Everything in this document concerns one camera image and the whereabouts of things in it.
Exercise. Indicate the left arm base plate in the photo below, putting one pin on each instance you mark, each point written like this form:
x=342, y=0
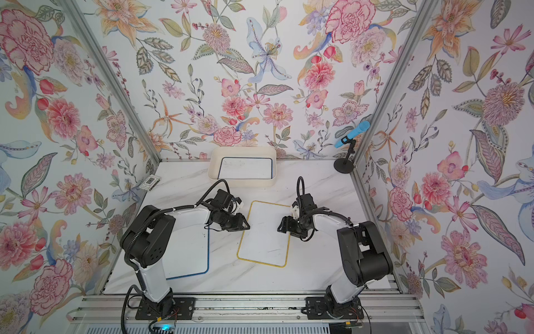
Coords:
x=169, y=309

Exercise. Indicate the cream plastic storage box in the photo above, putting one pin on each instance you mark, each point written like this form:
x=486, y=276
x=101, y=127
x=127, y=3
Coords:
x=219, y=153

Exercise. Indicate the black microphone stand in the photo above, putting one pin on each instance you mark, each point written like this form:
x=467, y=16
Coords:
x=345, y=165

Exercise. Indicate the yellow-framed whiteboard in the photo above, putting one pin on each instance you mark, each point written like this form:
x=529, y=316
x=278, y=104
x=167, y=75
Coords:
x=262, y=243

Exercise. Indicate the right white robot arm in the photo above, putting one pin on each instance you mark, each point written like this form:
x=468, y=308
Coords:
x=363, y=252

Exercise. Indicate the small white card box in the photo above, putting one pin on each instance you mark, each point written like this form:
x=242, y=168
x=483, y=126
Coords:
x=150, y=182

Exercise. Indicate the aluminium corner post right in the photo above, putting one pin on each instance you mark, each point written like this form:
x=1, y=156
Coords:
x=421, y=19

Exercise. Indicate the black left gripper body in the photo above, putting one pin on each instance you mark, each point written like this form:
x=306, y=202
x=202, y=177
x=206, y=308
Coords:
x=224, y=215

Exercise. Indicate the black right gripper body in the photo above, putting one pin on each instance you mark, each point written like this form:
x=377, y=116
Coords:
x=300, y=224

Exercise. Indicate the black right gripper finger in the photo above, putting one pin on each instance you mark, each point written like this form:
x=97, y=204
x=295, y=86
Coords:
x=288, y=224
x=301, y=234

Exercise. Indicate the aluminium corner post left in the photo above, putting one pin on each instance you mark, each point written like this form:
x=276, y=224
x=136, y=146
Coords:
x=74, y=13

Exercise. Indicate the aluminium front rail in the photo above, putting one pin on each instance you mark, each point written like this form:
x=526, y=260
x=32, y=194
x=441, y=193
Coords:
x=385, y=311

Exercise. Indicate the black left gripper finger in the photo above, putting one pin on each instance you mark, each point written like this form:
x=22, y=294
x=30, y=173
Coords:
x=224, y=225
x=238, y=223

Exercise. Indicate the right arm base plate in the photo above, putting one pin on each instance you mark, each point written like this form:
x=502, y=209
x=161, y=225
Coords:
x=323, y=308

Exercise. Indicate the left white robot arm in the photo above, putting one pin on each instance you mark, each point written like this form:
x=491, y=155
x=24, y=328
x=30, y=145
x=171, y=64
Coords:
x=147, y=238

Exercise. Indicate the aluminium corner post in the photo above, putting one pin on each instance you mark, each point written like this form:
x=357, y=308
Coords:
x=421, y=19
x=74, y=13

